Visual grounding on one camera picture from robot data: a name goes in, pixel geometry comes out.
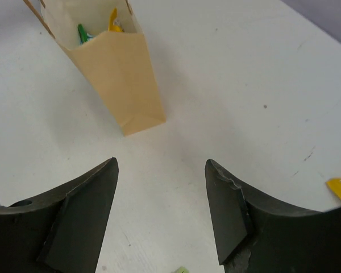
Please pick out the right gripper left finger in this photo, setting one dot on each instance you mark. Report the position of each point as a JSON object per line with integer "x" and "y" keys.
{"x": 60, "y": 230}

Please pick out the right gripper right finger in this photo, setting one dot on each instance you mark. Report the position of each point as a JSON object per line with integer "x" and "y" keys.
{"x": 255, "y": 232}

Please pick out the green mint sachet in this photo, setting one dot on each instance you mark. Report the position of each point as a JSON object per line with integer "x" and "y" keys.
{"x": 181, "y": 269}

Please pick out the brown paper bag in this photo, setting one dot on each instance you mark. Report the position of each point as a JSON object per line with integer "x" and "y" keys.
{"x": 116, "y": 64}

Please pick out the green yellow snack bag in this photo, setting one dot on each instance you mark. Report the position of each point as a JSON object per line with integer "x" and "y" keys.
{"x": 83, "y": 34}

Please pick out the yellow snack bar wrapper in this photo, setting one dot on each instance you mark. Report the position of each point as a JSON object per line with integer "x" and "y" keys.
{"x": 114, "y": 23}

